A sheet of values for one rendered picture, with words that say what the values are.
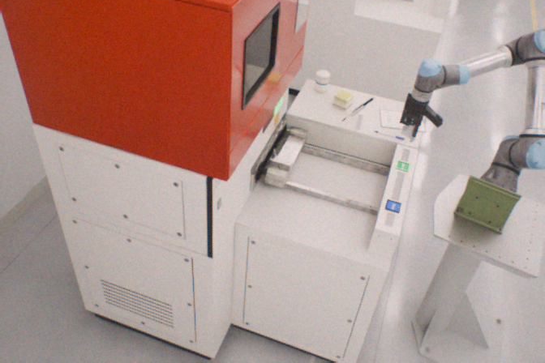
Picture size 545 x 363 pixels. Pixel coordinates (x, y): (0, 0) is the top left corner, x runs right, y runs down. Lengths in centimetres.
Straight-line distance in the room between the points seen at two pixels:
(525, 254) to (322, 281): 82
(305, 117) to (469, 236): 88
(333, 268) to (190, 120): 88
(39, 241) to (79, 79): 170
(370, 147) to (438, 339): 109
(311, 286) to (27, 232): 180
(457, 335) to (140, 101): 206
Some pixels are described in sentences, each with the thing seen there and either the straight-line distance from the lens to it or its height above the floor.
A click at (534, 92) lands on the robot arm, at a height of 136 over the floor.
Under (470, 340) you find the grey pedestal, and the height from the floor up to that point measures 2.
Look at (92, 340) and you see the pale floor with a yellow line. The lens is 277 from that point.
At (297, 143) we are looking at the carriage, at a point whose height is 88.
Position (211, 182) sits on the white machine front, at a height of 121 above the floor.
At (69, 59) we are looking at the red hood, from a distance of 167.
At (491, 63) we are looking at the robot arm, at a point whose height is 139.
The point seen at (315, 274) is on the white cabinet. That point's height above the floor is 67.
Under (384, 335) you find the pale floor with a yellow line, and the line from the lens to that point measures 283.
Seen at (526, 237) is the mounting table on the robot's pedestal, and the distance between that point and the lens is 236.
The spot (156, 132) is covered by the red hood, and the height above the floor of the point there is 135.
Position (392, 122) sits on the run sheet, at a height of 97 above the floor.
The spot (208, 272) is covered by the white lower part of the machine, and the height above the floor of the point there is 72.
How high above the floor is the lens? 233
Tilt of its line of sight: 40 degrees down
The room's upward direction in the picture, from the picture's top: 5 degrees clockwise
